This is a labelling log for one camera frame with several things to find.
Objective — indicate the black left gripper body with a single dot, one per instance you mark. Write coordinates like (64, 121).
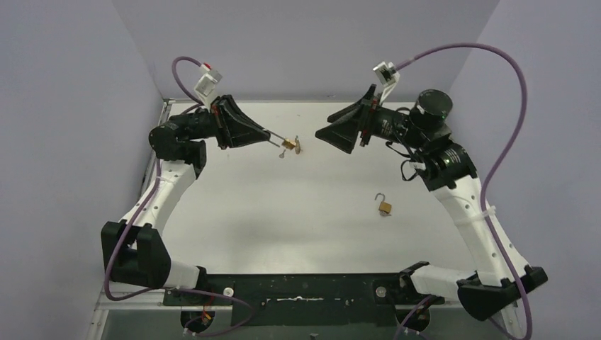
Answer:
(220, 123)

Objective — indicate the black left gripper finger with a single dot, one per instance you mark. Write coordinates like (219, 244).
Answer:
(236, 137)
(238, 123)

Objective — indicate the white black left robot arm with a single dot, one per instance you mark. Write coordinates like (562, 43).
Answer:
(133, 249)

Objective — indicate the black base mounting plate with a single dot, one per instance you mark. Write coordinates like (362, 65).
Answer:
(297, 300)

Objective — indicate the small brass padlock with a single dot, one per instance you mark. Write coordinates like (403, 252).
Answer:
(284, 141)
(384, 208)

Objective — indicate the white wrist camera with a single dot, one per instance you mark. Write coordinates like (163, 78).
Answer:
(388, 77)
(206, 87)

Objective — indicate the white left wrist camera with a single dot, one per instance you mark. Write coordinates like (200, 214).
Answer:
(206, 87)

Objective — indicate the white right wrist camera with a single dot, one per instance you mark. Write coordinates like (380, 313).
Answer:
(388, 77)

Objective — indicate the large brass padlock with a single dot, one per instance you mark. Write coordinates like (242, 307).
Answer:
(297, 145)

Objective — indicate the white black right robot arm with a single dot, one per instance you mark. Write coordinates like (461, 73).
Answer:
(501, 273)

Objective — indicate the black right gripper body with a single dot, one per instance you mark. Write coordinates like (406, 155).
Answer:
(371, 121)

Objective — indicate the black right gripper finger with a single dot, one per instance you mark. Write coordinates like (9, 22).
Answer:
(354, 110)
(342, 136)

